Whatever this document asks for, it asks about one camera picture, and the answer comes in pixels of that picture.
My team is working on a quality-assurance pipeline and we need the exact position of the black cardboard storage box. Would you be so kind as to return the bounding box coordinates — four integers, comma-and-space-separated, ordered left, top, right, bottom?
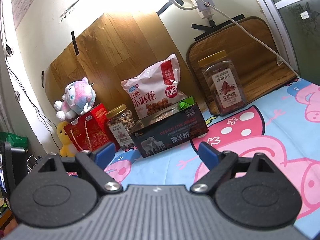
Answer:
130, 102, 208, 158

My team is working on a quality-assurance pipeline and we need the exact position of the green snack packet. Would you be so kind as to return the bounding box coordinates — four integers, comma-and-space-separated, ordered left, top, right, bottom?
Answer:
177, 96, 195, 110

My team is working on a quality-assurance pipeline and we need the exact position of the pecan jar yellow lid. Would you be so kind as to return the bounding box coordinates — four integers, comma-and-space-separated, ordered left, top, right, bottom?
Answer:
198, 50, 247, 115

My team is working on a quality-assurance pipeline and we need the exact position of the green bag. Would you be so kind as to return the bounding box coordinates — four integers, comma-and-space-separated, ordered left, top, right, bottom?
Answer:
0, 132, 29, 150

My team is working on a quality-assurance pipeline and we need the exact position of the yellow duck plush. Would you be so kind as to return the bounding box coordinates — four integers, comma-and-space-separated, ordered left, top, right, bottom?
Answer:
56, 121, 77, 157

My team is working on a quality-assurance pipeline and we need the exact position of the red gift box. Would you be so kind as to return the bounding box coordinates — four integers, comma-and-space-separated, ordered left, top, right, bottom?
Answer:
64, 103, 120, 151

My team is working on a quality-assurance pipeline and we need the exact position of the cashew jar gold lid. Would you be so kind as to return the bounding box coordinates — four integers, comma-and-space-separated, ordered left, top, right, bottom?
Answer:
106, 104, 135, 149

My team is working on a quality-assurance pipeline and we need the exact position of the pink white plush toy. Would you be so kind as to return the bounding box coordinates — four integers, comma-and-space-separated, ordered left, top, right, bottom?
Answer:
54, 77, 96, 122

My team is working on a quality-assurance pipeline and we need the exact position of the pink fried-dough snack bag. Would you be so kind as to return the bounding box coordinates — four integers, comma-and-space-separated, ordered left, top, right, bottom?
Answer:
120, 54, 187, 119

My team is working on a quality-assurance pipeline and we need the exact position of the brown woven cushion mat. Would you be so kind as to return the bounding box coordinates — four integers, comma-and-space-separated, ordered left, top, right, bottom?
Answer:
186, 16, 296, 115

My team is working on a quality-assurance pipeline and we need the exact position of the wooden board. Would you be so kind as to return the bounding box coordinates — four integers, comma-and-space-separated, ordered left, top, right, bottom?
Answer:
44, 12, 207, 112

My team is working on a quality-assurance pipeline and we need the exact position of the white power strip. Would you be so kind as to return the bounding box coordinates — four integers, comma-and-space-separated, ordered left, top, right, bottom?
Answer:
191, 0, 215, 21

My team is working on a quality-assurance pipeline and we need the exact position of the white power cable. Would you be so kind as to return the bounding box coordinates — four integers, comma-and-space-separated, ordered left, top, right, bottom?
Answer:
159, 0, 301, 78

